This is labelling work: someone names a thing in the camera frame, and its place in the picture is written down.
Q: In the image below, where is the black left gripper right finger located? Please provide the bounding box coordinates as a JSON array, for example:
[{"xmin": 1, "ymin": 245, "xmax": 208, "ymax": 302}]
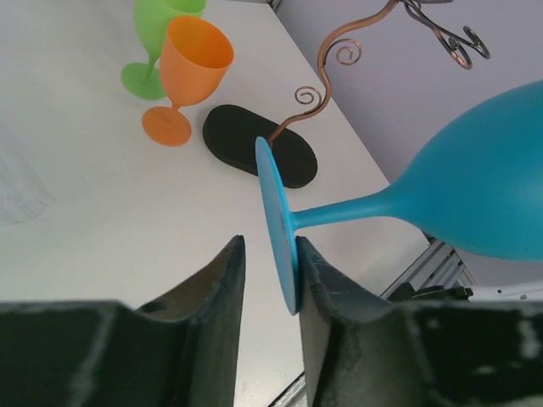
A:
[{"xmin": 296, "ymin": 237, "xmax": 542, "ymax": 406}]

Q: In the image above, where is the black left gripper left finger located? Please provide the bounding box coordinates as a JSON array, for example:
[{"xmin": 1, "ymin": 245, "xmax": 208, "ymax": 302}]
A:
[{"xmin": 1, "ymin": 235, "xmax": 246, "ymax": 406}]

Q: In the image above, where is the blue plastic wine glass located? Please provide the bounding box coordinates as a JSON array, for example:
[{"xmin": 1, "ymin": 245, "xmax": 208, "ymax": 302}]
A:
[{"xmin": 255, "ymin": 81, "xmax": 542, "ymax": 314}]

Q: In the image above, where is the clear upside-down glass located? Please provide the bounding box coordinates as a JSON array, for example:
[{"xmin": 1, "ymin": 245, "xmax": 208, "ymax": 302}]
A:
[{"xmin": 1, "ymin": 124, "xmax": 53, "ymax": 227}]

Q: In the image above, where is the orange plastic wine glass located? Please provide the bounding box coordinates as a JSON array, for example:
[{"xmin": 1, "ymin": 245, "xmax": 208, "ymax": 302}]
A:
[{"xmin": 142, "ymin": 15, "xmax": 234, "ymax": 147}]

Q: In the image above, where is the green plastic wine glass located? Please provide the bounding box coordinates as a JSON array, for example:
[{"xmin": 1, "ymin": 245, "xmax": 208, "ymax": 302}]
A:
[{"xmin": 120, "ymin": 0, "xmax": 207, "ymax": 100}]

